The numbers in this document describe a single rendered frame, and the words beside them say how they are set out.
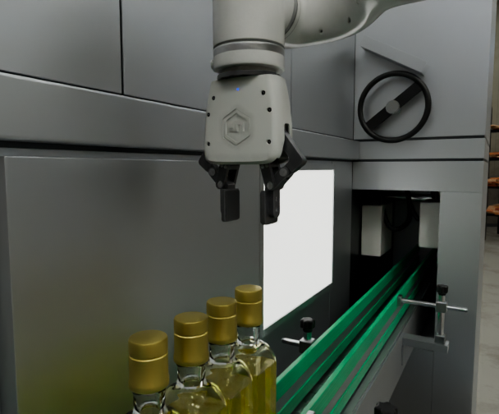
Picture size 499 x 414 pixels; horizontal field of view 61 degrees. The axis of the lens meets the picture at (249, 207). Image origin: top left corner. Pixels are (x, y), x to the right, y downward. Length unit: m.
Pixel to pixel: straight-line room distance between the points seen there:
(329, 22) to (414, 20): 0.90
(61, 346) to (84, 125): 0.23
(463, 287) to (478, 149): 0.40
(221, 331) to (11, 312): 0.20
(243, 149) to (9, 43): 0.25
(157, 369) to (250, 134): 0.26
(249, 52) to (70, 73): 0.20
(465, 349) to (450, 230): 0.36
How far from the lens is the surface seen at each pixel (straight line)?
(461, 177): 1.37
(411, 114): 1.39
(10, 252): 0.44
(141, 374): 0.40
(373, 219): 1.54
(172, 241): 0.59
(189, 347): 0.43
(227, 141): 0.50
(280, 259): 0.89
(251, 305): 0.52
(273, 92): 0.48
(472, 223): 1.38
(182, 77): 0.66
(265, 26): 0.50
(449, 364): 1.49
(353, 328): 1.13
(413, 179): 1.38
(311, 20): 0.58
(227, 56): 0.49
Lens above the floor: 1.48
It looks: 5 degrees down
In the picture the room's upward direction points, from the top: straight up
